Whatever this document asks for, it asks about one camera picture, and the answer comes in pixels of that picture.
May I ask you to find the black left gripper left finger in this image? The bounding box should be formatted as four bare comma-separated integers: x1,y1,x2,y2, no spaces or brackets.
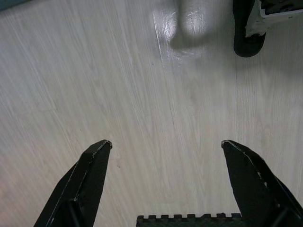
34,139,113,227

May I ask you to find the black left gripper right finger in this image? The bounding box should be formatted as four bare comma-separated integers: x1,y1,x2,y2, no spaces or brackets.
221,139,303,227

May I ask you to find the teal bed base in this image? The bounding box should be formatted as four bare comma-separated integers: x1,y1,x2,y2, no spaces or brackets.
0,0,33,11

